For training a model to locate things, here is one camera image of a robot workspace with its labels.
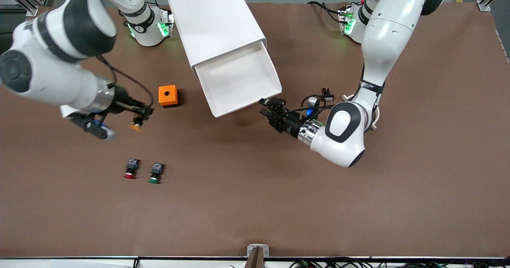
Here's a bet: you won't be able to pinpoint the white half-ring pipe clamp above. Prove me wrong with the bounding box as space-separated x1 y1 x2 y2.
341 94 381 131

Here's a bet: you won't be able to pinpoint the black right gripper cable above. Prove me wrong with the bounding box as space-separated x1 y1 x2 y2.
96 55 155 109

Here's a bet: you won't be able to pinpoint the white drawer with deep tray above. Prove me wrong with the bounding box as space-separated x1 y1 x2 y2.
194 41 282 118

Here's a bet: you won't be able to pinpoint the grey metal mount bracket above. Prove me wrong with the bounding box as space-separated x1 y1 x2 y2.
247 244 270 258

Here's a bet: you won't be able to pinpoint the white drawer cabinet housing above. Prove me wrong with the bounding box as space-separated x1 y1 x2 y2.
167 0 267 75

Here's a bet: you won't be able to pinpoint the black arm base cable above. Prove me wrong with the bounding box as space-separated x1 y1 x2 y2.
307 0 344 23

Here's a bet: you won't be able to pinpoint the brown mounting bar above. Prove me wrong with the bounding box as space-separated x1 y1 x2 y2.
244 246 265 268

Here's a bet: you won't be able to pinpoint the green push button switch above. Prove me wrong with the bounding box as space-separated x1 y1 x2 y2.
148 163 165 184

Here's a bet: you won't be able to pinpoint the orange box with hole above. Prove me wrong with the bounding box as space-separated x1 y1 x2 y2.
158 85 180 109

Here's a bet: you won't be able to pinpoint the white table edge rail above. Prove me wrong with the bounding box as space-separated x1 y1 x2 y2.
0 256 510 268

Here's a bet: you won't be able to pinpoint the red push button switch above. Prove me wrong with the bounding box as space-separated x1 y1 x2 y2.
123 158 141 180

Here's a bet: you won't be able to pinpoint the brown table cover sheet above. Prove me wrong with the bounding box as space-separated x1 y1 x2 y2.
0 1 510 258

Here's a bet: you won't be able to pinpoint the tangled black cables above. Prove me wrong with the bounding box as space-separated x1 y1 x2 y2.
291 258 510 268

